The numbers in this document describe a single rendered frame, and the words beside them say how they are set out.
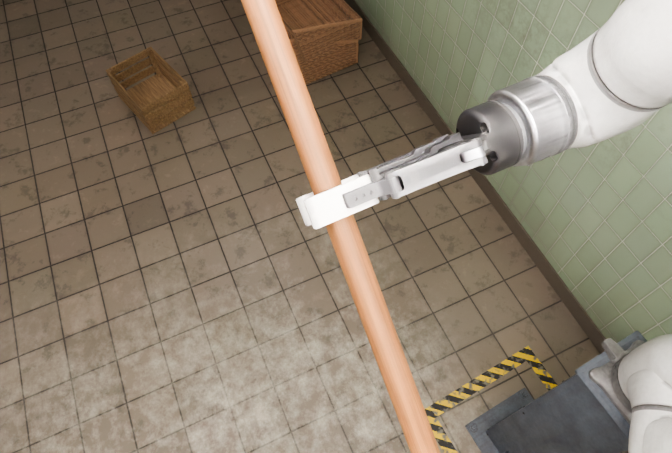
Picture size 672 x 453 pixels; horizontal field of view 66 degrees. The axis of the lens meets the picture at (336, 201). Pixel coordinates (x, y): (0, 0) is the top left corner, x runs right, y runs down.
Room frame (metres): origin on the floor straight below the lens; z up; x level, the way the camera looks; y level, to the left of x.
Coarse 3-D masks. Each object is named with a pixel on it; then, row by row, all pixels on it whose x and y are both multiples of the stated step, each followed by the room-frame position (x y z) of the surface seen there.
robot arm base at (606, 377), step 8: (608, 344) 0.39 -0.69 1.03; (616, 344) 0.39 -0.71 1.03; (632, 344) 0.40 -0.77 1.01; (640, 344) 0.39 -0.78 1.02; (608, 352) 0.37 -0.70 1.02; (616, 352) 0.37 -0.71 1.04; (624, 352) 0.37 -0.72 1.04; (616, 360) 0.35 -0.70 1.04; (600, 368) 0.33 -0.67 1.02; (608, 368) 0.33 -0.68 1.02; (616, 368) 0.33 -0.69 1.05; (592, 376) 0.31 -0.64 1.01; (600, 376) 0.31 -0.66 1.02; (608, 376) 0.31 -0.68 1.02; (616, 376) 0.31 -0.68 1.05; (600, 384) 0.29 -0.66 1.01; (608, 384) 0.29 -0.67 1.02; (616, 384) 0.29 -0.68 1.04; (608, 392) 0.28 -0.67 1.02; (616, 392) 0.27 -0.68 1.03; (616, 400) 0.26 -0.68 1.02; (624, 400) 0.25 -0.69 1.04; (624, 408) 0.24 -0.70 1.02; (624, 416) 0.22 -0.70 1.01
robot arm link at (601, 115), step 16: (576, 48) 0.42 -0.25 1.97; (560, 64) 0.42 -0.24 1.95; (576, 64) 0.40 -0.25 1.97; (592, 64) 0.38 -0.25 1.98; (560, 80) 0.40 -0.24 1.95; (576, 80) 0.39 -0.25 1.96; (592, 80) 0.37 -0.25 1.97; (576, 96) 0.38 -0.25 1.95; (592, 96) 0.36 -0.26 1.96; (608, 96) 0.35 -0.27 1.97; (576, 112) 0.36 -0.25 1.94; (592, 112) 0.36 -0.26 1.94; (608, 112) 0.35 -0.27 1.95; (624, 112) 0.35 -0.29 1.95; (640, 112) 0.34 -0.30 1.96; (592, 128) 0.35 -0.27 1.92; (608, 128) 0.35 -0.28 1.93; (624, 128) 0.35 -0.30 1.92; (576, 144) 0.35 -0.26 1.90; (592, 144) 0.36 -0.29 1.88
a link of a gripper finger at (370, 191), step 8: (368, 184) 0.28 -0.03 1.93; (376, 184) 0.27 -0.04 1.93; (384, 184) 0.27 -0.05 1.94; (400, 184) 0.27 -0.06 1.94; (352, 192) 0.26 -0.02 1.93; (360, 192) 0.27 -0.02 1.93; (368, 192) 0.27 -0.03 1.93; (376, 192) 0.27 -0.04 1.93; (384, 192) 0.27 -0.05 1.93; (392, 192) 0.26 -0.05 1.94; (344, 200) 0.26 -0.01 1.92; (352, 200) 0.26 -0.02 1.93; (360, 200) 0.26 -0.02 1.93; (368, 200) 0.26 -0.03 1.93
